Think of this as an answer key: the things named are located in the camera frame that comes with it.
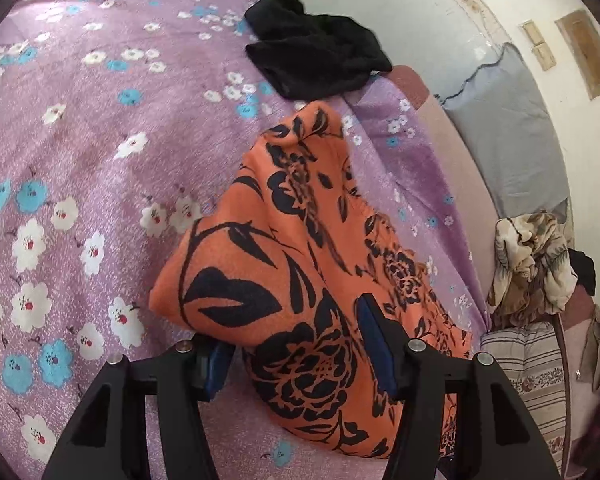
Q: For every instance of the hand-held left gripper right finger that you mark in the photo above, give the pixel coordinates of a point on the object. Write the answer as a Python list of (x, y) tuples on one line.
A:
[(375, 345)]

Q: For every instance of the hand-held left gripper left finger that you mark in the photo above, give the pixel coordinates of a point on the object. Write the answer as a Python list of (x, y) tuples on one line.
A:
[(217, 370)]

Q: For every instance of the orange black floral shirt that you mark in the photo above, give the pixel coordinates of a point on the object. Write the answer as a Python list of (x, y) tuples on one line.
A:
[(280, 240)]

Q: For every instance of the striped floral cushion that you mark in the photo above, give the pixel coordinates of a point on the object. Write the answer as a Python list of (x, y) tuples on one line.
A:
[(530, 375)]

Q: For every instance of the beige brown floral blanket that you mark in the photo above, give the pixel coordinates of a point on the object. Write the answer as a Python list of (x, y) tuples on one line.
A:
[(525, 260)]

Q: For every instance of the brown pink mattress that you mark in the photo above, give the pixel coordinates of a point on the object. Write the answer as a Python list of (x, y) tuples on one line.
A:
[(450, 160)]

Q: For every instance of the pink upholstered backrest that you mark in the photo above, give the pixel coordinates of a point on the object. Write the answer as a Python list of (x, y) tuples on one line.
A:
[(577, 340)]

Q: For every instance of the beige towel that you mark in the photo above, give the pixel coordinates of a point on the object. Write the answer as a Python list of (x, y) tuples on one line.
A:
[(596, 350)]

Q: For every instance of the black garment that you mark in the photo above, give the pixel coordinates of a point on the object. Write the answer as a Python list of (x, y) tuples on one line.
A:
[(584, 270)]

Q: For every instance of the grey pillow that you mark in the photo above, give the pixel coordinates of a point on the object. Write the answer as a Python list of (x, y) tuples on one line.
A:
[(510, 130)]

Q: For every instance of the purple floral bedsheet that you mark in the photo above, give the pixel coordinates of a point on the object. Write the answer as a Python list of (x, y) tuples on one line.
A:
[(105, 110)]

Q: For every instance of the black crumpled cloth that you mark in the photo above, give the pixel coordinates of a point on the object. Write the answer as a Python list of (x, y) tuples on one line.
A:
[(315, 50)]

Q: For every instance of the beige wall switch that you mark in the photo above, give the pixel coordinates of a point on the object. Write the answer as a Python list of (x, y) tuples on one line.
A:
[(544, 56), (533, 32)]

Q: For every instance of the framed wall plaque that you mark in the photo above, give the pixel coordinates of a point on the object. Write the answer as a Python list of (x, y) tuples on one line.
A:
[(586, 55)]

